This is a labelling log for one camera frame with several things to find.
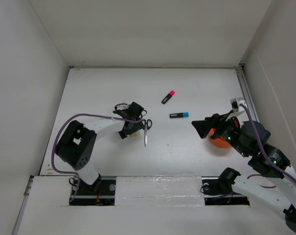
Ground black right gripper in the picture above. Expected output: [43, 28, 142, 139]
[191, 109, 249, 157]

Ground yellow eraser block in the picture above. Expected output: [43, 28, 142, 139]
[130, 133, 137, 138]

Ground pink black highlighter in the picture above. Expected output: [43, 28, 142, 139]
[161, 90, 175, 104]

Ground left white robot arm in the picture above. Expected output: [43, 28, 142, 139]
[51, 102, 146, 194]

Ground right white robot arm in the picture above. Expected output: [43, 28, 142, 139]
[192, 112, 296, 233]

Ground orange round organizer container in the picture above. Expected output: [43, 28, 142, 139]
[208, 117, 241, 148]

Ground blue black highlighter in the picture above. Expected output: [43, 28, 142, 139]
[169, 112, 189, 118]

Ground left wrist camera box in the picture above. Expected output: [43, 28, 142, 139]
[114, 102, 129, 110]

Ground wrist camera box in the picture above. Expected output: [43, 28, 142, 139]
[114, 102, 129, 110]
[226, 97, 247, 121]

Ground black handled scissors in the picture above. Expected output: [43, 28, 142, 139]
[142, 119, 152, 147]

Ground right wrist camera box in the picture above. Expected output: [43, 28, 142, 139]
[226, 97, 247, 121]

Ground black front mounting rail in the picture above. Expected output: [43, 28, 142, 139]
[69, 176, 250, 208]

